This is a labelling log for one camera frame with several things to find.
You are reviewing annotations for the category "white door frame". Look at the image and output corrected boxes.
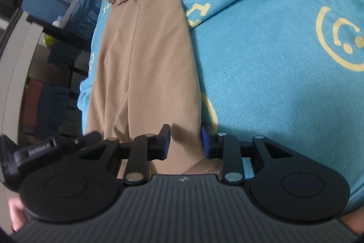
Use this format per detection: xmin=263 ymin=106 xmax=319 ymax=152
xmin=0 ymin=7 xmax=44 ymax=147

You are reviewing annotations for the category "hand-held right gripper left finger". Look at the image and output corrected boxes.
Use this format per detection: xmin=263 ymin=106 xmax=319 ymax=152
xmin=78 ymin=124 xmax=171 ymax=185

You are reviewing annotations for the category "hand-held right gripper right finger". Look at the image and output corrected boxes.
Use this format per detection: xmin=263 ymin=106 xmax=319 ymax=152
xmin=200 ymin=124 xmax=295 ymax=184

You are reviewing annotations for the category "blue quilted cloth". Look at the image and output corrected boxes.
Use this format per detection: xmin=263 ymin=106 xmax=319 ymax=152
xmin=60 ymin=0 xmax=104 ymax=43

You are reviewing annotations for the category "dark blue hanging cloth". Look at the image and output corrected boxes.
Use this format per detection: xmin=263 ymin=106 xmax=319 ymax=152
xmin=35 ymin=83 xmax=71 ymax=132

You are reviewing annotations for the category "tan shirt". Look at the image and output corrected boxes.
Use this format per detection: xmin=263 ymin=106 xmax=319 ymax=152
xmin=85 ymin=0 xmax=224 ymax=179

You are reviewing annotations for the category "black desk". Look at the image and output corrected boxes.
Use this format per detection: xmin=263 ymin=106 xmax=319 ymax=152
xmin=26 ymin=15 xmax=92 ymax=95

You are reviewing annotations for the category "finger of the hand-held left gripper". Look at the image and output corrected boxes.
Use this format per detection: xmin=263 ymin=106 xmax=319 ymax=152
xmin=55 ymin=131 xmax=102 ymax=151

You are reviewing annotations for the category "blue smiley print blanket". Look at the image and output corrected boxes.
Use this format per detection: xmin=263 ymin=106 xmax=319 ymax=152
xmin=76 ymin=0 xmax=364 ymax=216

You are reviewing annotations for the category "person's left hand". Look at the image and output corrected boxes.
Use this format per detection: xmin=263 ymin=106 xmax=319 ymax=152
xmin=8 ymin=197 xmax=29 ymax=233

